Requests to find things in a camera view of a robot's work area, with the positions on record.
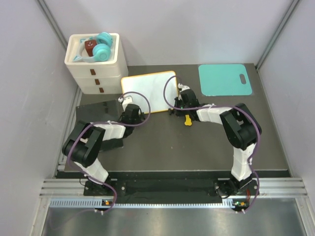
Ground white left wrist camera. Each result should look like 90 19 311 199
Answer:
118 96 133 110

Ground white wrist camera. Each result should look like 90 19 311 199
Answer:
118 96 133 110
178 83 190 92

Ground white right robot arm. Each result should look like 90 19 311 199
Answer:
171 86 261 195

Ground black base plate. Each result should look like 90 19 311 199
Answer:
83 177 259 205

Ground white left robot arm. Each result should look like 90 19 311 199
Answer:
62 104 145 195

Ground yellow framed whiteboard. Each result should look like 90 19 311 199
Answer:
121 71 178 114

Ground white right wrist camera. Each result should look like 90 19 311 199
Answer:
178 83 190 92

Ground white drawer storage box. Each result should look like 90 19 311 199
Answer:
64 33 128 94

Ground brown cube toy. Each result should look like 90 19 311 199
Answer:
84 39 97 57

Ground teal headphones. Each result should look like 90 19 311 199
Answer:
73 32 113 63

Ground yellow bone shaped eraser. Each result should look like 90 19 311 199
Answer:
184 115 192 126

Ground teal cutting board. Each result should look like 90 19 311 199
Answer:
198 64 252 96

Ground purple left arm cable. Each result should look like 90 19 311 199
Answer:
66 91 151 215

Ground black mat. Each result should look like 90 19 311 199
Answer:
76 100 124 152

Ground grey slotted cable duct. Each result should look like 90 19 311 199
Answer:
49 198 247 209

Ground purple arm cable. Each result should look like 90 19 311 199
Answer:
66 91 151 215
163 75 262 214

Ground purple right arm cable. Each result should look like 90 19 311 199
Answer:
163 75 262 214

